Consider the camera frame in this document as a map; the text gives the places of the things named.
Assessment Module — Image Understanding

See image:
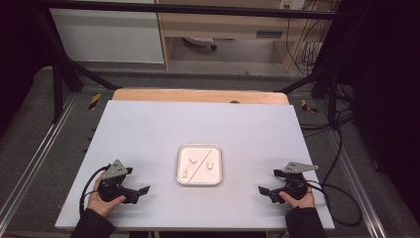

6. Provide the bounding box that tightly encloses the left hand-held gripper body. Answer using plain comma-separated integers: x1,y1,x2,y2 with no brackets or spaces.
98,159,141,204

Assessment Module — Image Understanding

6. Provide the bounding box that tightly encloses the person's right hand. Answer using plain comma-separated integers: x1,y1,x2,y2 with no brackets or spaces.
278,186,317,210

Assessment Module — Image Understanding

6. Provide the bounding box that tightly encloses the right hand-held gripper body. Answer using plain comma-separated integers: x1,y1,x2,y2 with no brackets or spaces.
272,161,320,203

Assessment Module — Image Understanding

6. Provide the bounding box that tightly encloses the person's left hand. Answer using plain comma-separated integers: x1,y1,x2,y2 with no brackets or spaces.
86,173,127,218

